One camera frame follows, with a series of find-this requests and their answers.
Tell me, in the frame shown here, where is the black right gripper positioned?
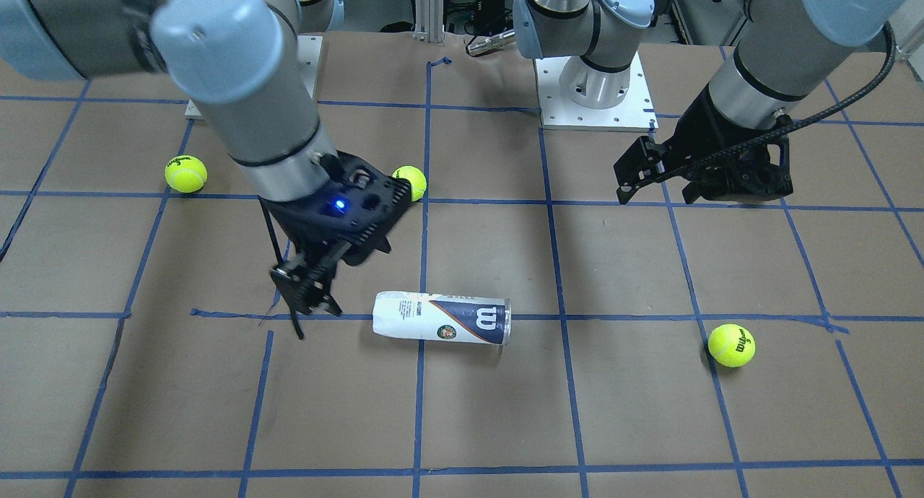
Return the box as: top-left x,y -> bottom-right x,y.
261,152 -> 413,341

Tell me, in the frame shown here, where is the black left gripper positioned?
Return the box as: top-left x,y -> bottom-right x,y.
613,87 -> 794,205

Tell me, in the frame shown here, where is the clear Wilson tennis ball can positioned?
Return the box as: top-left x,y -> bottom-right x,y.
372,291 -> 513,346

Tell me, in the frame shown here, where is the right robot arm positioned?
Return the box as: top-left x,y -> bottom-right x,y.
1,0 -> 411,316

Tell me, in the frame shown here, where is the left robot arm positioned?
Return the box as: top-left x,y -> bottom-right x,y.
513,0 -> 907,204

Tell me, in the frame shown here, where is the tennis ball centre Head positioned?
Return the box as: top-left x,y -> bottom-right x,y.
392,165 -> 428,202

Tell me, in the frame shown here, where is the tennis ball Wilson 3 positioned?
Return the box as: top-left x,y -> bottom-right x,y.
164,154 -> 208,194

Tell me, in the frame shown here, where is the tennis ball far front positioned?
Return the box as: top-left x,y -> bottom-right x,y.
707,323 -> 757,369

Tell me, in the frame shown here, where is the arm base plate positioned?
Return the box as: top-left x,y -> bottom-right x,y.
533,53 -> 659,133

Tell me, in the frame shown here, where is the aluminium frame post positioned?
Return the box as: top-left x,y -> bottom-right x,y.
413,0 -> 445,46

